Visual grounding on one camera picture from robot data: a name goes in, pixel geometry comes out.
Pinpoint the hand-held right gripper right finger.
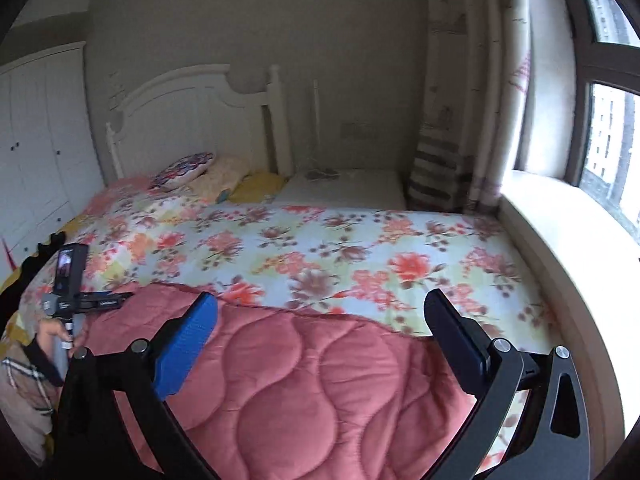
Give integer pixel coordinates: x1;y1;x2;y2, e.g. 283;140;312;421
424;288;592;480

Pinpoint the dark framed window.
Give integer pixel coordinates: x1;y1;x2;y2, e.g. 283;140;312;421
550;0;640;246

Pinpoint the person's left forearm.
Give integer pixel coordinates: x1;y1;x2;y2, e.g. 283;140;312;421
0;339;63;467

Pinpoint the purple patterned pillow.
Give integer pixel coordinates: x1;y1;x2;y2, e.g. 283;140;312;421
150;152;217;192

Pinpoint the patterned curtain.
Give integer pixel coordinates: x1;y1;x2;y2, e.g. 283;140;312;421
405;0;531;216

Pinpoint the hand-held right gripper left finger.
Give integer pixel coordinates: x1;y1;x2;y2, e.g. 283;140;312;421
54;290;221;480

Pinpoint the yellow pillow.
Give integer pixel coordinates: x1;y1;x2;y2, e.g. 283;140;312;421
229;172;288;204

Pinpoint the white wardrobe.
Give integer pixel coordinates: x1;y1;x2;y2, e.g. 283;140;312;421
0;42;106;271

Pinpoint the pink quilted jacket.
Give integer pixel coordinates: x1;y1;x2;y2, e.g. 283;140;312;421
75;282;482;480

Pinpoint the cream pillow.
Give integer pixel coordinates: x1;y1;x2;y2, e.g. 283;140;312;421
187;156;251;203

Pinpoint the white wooden headboard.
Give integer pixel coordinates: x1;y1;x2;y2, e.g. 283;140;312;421
105;63;293;181

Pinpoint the floral bed sheet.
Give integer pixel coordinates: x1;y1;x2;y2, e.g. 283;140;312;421
10;177;567;480

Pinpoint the beige window sill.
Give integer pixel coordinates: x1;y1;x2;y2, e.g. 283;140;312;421
497;170;640;461

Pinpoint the person's left hand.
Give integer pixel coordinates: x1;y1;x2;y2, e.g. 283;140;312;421
36;316;90;362

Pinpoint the white nightstand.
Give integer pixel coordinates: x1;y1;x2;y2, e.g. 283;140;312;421
274;169;407;211

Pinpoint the thin white pole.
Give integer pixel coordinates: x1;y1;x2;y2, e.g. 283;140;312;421
313;79;321;171

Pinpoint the black jagged object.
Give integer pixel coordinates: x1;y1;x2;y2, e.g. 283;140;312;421
0;232;67;321

